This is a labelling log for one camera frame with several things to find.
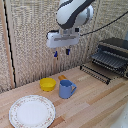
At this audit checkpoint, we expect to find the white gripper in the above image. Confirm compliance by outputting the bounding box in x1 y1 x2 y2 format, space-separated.
45 28 81 59

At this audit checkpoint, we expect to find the small orange object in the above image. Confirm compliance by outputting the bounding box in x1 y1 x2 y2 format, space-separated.
58 74 68 82

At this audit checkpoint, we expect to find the yellow bowl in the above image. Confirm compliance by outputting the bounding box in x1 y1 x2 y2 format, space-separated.
39 77 57 93

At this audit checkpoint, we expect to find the blue mug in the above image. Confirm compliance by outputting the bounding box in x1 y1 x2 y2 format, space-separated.
58 79 78 100

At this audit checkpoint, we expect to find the grey metal rack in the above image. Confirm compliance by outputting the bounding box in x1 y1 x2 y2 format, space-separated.
90 36 128 80

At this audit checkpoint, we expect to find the white plate with floral rim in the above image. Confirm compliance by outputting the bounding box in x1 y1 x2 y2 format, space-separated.
8 94 57 128

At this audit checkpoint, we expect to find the black wire oven tray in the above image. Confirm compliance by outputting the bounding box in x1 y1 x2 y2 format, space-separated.
79 63 113 85

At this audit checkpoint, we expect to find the black cable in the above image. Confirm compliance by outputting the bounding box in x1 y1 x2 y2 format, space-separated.
79 10 128 37

